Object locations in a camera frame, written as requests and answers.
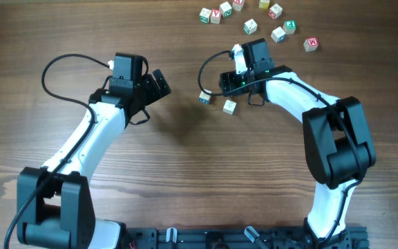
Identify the red M wooden block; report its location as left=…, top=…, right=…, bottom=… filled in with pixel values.
left=303, top=37, right=319, bottom=52

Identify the blue edged wooden block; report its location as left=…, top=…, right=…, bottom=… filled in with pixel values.
left=271, top=27, right=286, bottom=43

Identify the left black cable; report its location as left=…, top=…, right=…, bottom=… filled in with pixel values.
left=3, top=53, right=112, bottom=249

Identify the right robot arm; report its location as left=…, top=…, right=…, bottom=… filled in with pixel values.
left=219, top=39, right=376, bottom=248

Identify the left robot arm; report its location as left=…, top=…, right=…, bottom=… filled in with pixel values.
left=3, top=53, right=171, bottom=248

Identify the red X wooden block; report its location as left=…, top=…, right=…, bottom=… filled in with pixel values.
left=232, top=0, right=245, bottom=11

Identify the red O wooden block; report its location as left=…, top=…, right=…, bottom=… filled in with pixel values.
left=269, top=3, right=283, bottom=20

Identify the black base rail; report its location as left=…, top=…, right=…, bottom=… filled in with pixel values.
left=122, top=226, right=369, bottom=249

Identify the black cable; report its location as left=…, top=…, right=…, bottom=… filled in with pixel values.
left=198, top=50, right=364, bottom=246
left=3, top=53, right=112, bottom=249

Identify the blue H wooden block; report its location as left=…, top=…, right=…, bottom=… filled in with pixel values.
left=199, top=89, right=211, bottom=104

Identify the yellow wooden block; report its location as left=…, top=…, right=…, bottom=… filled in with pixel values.
left=258, top=0, right=270, bottom=10

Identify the plain number 2 block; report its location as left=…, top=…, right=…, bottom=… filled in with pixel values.
left=223, top=100, right=237, bottom=115

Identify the red A wooden block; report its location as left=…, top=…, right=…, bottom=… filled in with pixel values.
left=210, top=9, right=221, bottom=24

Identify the green P wooden block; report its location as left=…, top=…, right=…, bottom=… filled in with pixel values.
left=243, top=19, right=258, bottom=35

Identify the green letter block top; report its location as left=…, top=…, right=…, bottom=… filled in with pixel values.
left=220, top=1, right=233, bottom=18

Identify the right black cable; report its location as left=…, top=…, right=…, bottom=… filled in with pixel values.
left=198, top=50, right=364, bottom=246

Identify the green N wooden block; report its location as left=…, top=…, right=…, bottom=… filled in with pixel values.
left=199, top=8, right=211, bottom=24

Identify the green F wooden block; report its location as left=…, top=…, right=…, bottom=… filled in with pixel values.
left=283, top=20, right=296, bottom=35

